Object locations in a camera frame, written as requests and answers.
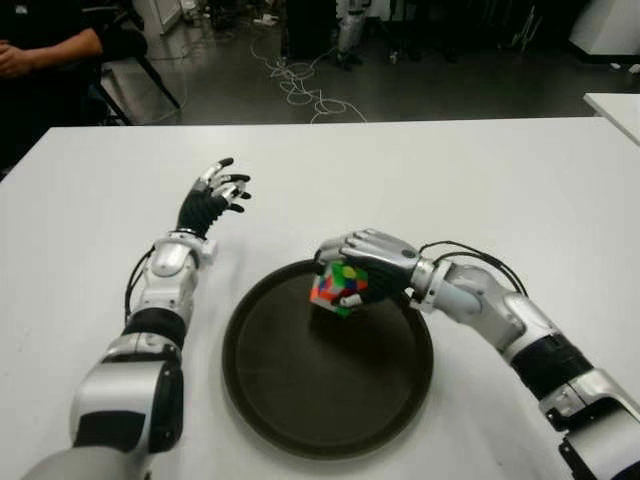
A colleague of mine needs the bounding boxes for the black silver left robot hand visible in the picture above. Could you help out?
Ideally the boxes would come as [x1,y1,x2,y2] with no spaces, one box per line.
[177,157,252,239]

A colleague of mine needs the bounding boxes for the dark brown round plate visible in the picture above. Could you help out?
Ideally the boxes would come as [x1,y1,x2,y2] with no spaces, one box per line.
[221,257,435,460]

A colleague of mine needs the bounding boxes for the multicolour Rubik's cube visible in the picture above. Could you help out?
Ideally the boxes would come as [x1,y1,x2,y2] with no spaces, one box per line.
[308,258,370,319]

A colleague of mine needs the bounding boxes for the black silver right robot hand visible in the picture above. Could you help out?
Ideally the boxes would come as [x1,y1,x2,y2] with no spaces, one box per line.
[313,228,426,309]

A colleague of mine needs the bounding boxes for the silver humanoid robot legs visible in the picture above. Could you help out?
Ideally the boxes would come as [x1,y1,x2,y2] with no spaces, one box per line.
[335,0,366,71]

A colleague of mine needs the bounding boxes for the white tangled floor cable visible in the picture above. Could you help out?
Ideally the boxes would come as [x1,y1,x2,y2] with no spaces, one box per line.
[249,34,369,125]

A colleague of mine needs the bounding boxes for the white side table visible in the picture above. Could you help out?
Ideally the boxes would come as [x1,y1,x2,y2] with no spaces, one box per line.
[583,92,640,137]

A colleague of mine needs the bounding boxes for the seated person in black shirt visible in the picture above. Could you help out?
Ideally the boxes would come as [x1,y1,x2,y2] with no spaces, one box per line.
[0,0,106,171]

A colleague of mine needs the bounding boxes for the black left arm cable bundle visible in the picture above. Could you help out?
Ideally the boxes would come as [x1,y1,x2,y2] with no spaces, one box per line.
[123,247,156,324]

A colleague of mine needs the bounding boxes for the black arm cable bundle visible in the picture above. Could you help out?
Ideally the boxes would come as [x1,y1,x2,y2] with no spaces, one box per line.
[419,240,529,296]
[123,247,156,324]

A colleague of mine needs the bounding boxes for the black chair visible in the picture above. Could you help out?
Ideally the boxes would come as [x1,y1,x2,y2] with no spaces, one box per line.
[97,9,181,126]

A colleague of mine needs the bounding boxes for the white cabinet with black base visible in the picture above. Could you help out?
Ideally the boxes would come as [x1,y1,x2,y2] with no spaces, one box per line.
[568,0,640,55]

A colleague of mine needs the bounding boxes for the silver metal stand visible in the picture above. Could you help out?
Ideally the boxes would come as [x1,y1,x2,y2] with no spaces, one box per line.
[508,3,545,51]

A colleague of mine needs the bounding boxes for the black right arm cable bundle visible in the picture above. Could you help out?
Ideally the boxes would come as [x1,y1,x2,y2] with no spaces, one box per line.
[419,240,529,296]

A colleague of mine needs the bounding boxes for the white cupboard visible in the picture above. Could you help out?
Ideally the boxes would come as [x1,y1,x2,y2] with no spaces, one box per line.
[132,0,184,35]

